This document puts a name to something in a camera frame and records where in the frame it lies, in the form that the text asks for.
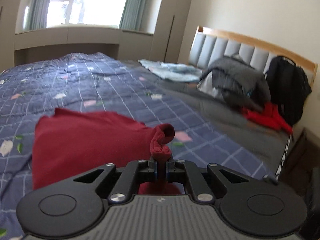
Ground dark wooden nightstand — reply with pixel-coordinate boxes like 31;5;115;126
277;127;320;198

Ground window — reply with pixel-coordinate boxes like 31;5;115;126
46;0;133;28

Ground bright red garment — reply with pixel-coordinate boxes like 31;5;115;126
241;102;293;134

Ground blue checked floral quilt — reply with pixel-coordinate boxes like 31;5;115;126
0;52;278;240

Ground grey jacket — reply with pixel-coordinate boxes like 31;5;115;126
197;55;272;112

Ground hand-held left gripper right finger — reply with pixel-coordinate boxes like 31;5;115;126
165;154;253;203

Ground dark red shirt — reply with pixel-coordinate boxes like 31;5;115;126
32;108;184;195

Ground light blue patterned cloth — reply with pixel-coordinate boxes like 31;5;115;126
139;59;203;82

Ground black backpack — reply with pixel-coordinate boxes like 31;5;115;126
264;56;312;127

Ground beige window cabinet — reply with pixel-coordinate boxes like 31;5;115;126
14;26;154;67

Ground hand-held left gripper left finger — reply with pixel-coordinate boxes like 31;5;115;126
73;154;159;203

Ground tall beige wardrobe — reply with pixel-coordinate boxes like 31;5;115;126
0;0;28;73
151;0;197;64

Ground grey padded wooden headboard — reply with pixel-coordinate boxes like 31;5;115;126
187;26;318;90

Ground light blue curtain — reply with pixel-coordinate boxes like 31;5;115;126
119;0;153;30
26;0;55;30

